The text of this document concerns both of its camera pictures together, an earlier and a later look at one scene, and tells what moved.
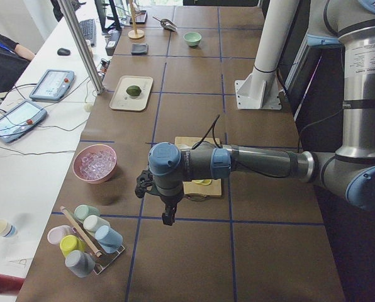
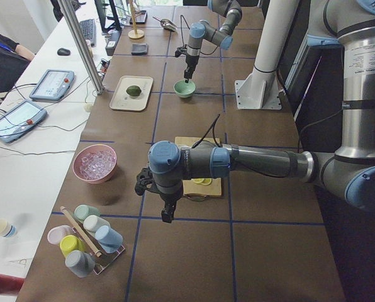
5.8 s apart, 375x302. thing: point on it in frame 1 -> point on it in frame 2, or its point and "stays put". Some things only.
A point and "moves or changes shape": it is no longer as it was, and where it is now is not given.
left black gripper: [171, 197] stays put
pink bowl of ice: [95, 163] stays put
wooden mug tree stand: [135, 34] stays put
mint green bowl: [192, 38] moves or changes shape
